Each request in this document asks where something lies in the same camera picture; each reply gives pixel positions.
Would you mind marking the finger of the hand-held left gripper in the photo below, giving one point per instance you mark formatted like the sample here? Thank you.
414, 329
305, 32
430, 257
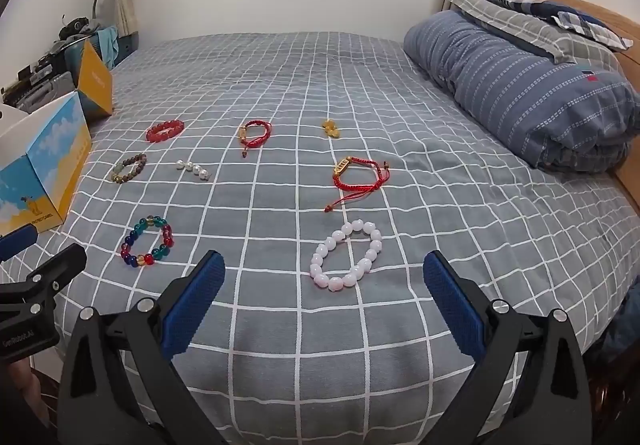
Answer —
50, 272
15, 243

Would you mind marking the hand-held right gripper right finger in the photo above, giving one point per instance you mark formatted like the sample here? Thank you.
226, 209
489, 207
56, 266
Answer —
452, 305

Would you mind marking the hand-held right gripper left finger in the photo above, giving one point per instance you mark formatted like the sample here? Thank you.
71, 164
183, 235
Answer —
195, 305

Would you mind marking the white cardboard box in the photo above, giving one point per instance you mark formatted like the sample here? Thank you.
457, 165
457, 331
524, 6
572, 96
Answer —
50, 160

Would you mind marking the person's left hand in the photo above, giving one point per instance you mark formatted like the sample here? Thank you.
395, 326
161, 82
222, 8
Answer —
22, 390

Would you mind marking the grey hard case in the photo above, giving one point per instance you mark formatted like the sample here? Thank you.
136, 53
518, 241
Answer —
45, 87

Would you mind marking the dark desk clutter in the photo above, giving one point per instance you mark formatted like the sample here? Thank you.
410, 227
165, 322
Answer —
30, 70

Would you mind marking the small yellow charm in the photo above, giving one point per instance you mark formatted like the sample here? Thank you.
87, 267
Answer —
330, 127

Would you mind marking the teal cloth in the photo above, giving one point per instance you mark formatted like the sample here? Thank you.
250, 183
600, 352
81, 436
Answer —
107, 45

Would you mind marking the teal suitcase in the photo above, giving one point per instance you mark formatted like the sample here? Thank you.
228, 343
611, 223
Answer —
126, 47

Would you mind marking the black bag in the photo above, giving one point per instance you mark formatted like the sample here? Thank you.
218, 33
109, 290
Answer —
75, 25

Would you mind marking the blue striped pillow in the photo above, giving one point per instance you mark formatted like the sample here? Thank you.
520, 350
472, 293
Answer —
525, 85

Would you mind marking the grey checked pillow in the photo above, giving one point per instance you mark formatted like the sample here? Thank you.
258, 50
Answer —
505, 17

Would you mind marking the navy plaid pillow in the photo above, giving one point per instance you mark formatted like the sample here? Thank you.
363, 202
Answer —
580, 20

